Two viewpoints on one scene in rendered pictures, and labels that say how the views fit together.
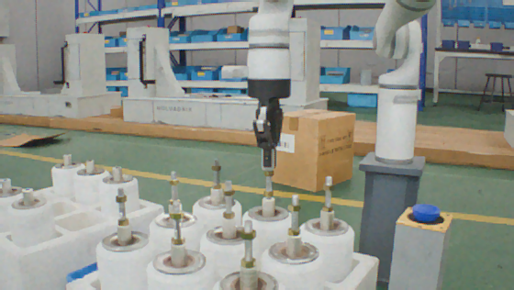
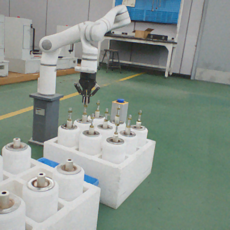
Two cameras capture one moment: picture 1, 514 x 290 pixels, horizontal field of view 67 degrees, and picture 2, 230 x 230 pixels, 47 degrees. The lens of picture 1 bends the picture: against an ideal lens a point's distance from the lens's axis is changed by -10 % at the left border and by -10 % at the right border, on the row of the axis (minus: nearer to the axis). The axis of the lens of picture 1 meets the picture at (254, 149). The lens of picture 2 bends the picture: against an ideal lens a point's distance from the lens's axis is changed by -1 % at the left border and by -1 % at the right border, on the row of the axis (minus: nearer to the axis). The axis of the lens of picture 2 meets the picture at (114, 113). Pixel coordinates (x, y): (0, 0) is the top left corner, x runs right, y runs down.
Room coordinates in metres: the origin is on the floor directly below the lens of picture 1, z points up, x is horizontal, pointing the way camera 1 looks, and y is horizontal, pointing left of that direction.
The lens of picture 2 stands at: (0.75, 1.21, 0.65)
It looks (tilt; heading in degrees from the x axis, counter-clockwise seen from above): 15 degrees down; 263
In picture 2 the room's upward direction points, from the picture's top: 7 degrees clockwise
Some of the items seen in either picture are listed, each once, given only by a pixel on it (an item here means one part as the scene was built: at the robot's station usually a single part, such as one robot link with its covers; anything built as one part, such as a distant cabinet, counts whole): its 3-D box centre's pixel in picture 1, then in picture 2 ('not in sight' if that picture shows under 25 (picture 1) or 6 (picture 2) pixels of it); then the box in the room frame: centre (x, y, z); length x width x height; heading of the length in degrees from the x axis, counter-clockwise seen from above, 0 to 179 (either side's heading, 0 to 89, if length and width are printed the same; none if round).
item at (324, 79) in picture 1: (332, 75); not in sight; (5.43, -1.00, 0.36); 0.50 x 0.38 x 0.21; 157
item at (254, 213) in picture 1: (268, 214); (84, 121); (0.74, -0.03, 0.25); 0.08 x 0.08 x 0.01
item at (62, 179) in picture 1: (71, 196); not in sight; (1.11, 0.52, 0.16); 0.10 x 0.10 x 0.18
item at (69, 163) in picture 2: (27, 197); (69, 165); (0.78, 0.47, 0.26); 0.02 x 0.02 x 0.03
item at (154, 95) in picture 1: (221, 72); not in sight; (3.14, 0.24, 0.45); 1.45 x 0.57 x 0.74; 65
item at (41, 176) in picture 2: (6, 186); (41, 179); (0.85, 0.56, 0.26); 0.02 x 0.02 x 0.03
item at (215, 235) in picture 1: (229, 235); (104, 127); (0.64, 0.04, 0.25); 0.08 x 0.08 x 0.01
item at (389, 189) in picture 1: (388, 218); (46, 118); (0.97, -0.33, 0.15); 0.15 x 0.15 x 0.30; 65
